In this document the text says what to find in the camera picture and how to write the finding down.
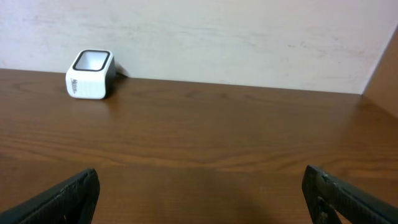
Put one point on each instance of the white barcode scanner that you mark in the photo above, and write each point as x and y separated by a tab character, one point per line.
91	74

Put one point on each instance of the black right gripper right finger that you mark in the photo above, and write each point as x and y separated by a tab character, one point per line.
327	197

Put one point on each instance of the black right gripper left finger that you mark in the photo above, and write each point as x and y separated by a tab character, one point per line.
71	201

